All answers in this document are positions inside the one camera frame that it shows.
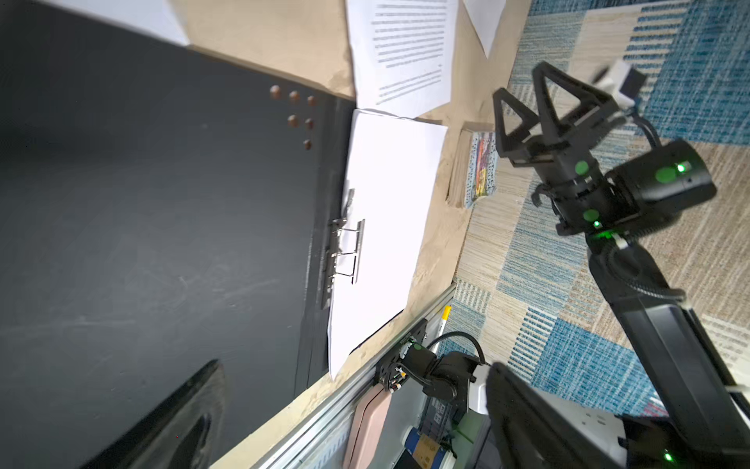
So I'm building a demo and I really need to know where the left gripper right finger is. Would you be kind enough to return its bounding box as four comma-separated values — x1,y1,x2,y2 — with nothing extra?
486,363,627,468

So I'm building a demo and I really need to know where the white yellow marker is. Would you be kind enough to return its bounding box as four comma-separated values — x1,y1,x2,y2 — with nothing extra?
431,305,452,352

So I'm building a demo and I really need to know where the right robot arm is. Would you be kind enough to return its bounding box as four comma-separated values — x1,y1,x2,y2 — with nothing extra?
486,62,749,468

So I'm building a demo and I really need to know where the red folder black inside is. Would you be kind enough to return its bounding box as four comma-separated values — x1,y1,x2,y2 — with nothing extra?
1,1,355,468

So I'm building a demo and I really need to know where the text sheet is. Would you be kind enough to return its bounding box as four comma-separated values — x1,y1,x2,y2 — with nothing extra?
346,0,458,118
328,109,447,377

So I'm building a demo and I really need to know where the colourful comic book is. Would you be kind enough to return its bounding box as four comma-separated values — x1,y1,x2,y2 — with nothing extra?
446,122,498,209

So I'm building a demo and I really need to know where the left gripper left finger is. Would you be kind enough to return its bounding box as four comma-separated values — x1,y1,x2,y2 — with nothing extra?
83,360,226,468

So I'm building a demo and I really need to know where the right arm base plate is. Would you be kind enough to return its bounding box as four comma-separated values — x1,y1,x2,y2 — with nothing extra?
374,319,428,393

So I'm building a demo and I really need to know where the blank white sheet left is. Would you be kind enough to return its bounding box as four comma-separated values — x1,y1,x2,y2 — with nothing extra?
43,0,191,47

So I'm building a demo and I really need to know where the pink phone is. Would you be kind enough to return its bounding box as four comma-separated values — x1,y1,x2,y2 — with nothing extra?
343,384,393,468

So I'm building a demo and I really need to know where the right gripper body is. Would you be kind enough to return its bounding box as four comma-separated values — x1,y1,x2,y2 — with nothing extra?
525,116,717,238

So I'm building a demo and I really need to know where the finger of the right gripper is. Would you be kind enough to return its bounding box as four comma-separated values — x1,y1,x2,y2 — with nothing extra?
532,62,618,141
492,88,539,167

